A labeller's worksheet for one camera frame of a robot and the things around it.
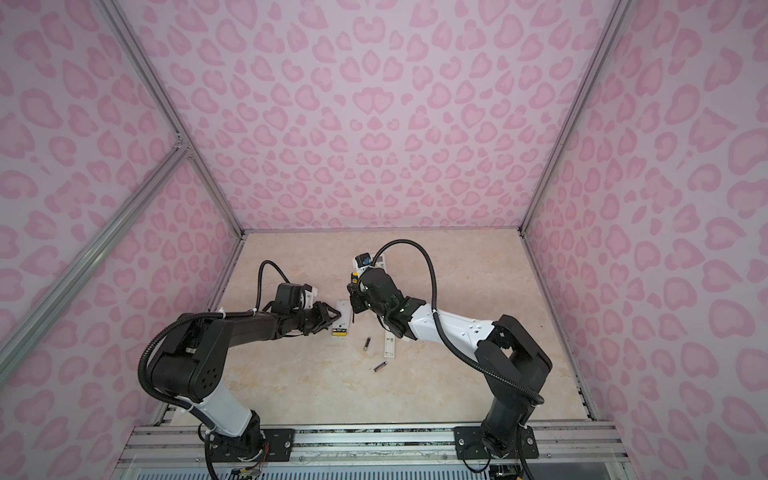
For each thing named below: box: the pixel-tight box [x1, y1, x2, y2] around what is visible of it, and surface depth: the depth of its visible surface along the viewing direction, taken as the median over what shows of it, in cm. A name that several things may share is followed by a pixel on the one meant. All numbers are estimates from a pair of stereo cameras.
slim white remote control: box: [384, 331, 396, 359], surface depth 90 cm
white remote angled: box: [330, 299, 352, 339], surface depth 95 cm
